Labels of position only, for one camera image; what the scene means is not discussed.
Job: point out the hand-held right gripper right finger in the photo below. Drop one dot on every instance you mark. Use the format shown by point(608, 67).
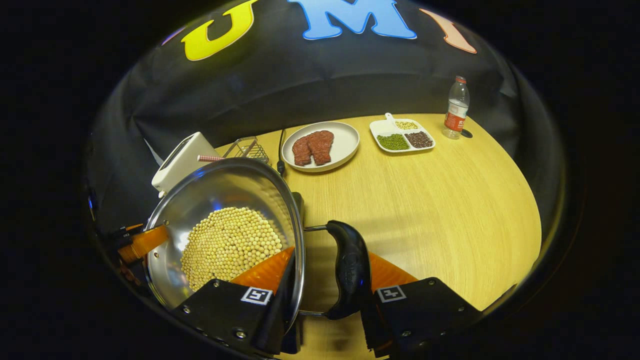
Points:
point(425, 310)

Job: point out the black backdrop cloth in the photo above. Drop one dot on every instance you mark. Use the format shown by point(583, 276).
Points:
point(325, 80)

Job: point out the round white plate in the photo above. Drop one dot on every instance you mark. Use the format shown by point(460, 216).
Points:
point(345, 142)

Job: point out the black induction cooktop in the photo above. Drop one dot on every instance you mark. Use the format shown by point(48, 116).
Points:
point(298, 207)

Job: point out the white toaster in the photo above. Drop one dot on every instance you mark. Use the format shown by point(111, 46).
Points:
point(182, 160)

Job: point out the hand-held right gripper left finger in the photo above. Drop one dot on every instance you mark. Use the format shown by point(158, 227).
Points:
point(220, 305)

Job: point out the white divided dish with beans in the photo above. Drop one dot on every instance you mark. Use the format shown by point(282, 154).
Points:
point(382, 127)

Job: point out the pile of soybeans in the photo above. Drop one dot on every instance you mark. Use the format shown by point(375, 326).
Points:
point(230, 245)

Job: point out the pink striped straw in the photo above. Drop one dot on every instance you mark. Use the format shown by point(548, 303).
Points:
point(210, 158)

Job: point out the clear water bottle red label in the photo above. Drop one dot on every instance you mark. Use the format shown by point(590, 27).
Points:
point(456, 112)

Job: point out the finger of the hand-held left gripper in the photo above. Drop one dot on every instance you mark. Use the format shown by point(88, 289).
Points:
point(147, 242)

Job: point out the red meat slice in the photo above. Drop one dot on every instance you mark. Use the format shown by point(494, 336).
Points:
point(321, 146)
point(301, 151)

